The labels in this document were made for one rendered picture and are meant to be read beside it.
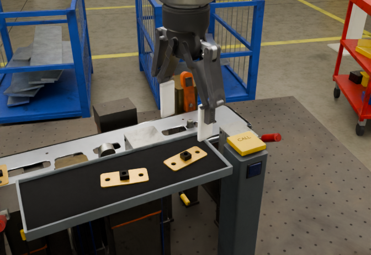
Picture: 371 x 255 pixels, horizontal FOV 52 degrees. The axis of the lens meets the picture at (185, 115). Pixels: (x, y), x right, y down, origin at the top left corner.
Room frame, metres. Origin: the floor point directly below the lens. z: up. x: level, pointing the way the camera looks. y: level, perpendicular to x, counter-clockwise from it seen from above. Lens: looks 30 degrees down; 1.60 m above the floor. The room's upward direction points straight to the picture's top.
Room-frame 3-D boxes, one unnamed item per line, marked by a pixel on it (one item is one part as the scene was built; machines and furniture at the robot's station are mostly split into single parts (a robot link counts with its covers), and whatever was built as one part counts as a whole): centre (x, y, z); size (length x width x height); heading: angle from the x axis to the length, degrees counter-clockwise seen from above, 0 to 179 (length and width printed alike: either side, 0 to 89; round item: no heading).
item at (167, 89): (0.64, 0.03, 1.27); 0.03 x 0.01 x 0.07; 130
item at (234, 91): (3.28, -0.04, 0.48); 1.20 x 0.80 x 0.95; 14
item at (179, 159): (0.60, 0.00, 1.17); 0.08 x 0.04 x 0.01; 130
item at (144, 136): (0.74, 0.09, 0.90); 0.13 x 0.08 x 0.41; 26
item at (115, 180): (0.54, 0.11, 1.17); 0.08 x 0.04 x 0.01; 103
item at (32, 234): (0.55, 0.11, 1.16); 0.37 x 0.14 x 0.02; 116
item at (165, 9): (0.60, 0.00, 1.41); 0.08 x 0.07 x 0.09; 40
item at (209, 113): (0.55, -0.05, 1.30); 0.03 x 0.01 x 0.05; 40
